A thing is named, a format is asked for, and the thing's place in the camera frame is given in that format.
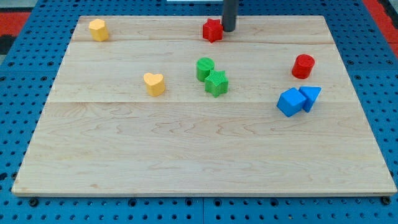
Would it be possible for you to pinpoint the red star block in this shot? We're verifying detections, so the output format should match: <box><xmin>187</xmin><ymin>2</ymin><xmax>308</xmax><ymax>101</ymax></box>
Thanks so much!
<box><xmin>202</xmin><ymin>18</ymin><xmax>223</xmax><ymax>43</ymax></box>

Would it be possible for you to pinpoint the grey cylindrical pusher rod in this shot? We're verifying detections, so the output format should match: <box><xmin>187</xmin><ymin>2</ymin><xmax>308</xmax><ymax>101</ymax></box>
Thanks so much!
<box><xmin>221</xmin><ymin>0</ymin><xmax>239</xmax><ymax>32</ymax></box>

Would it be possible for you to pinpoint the yellow hexagon block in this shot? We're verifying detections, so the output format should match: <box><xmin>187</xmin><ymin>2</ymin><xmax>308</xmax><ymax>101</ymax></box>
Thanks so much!
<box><xmin>89</xmin><ymin>19</ymin><xmax>109</xmax><ymax>42</ymax></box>

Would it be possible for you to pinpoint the wooden board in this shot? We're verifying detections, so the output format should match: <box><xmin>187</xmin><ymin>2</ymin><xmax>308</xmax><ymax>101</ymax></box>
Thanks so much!
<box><xmin>12</xmin><ymin>16</ymin><xmax>397</xmax><ymax>197</ymax></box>

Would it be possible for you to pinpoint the yellow heart block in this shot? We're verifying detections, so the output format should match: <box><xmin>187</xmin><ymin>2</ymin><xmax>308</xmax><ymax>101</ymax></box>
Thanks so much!
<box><xmin>143</xmin><ymin>73</ymin><xmax>165</xmax><ymax>96</ymax></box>

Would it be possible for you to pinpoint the blue cube block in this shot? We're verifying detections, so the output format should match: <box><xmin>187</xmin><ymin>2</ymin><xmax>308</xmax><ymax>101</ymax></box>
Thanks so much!
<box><xmin>277</xmin><ymin>88</ymin><xmax>307</xmax><ymax>117</ymax></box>

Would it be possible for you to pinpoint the green cylinder block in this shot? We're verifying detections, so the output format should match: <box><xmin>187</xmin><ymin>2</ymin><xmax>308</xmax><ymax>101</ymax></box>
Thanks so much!
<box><xmin>196</xmin><ymin>57</ymin><xmax>215</xmax><ymax>82</ymax></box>

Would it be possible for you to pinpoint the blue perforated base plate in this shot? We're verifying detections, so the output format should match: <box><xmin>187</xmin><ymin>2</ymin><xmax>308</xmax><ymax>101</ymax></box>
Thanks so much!
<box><xmin>1</xmin><ymin>1</ymin><xmax>397</xmax><ymax>223</ymax></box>

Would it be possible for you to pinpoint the red cylinder block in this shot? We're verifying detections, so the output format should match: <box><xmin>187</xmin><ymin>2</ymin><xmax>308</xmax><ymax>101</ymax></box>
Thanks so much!
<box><xmin>291</xmin><ymin>54</ymin><xmax>315</xmax><ymax>79</ymax></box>

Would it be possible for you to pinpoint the green star block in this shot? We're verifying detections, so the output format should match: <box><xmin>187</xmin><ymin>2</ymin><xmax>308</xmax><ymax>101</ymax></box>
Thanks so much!
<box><xmin>205</xmin><ymin>70</ymin><xmax>229</xmax><ymax>98</ymax></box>

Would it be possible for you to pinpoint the blue triangle block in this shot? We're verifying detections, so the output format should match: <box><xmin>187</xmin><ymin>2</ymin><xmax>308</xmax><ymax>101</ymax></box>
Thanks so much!
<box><xmin>298</xmin><ymin>86</ymin><xmax>322</xmax><ymax>113</ymax></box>

